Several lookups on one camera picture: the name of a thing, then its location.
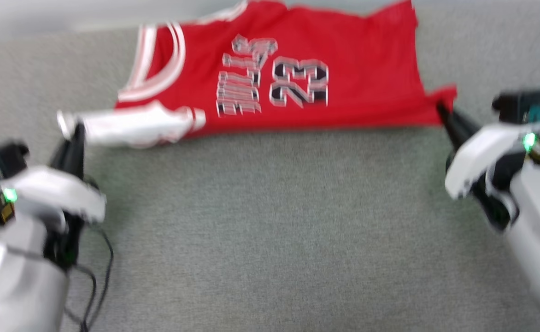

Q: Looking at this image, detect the grey fabric surface cover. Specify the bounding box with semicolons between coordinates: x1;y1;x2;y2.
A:
0;0;540;332

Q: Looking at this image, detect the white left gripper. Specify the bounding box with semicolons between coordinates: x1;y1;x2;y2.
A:
0;123;107;226

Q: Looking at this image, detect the red white basketball jersey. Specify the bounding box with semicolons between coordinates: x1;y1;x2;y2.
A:
57;0;458;149

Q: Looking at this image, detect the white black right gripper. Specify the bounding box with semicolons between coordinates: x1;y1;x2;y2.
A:
435;101;540;202

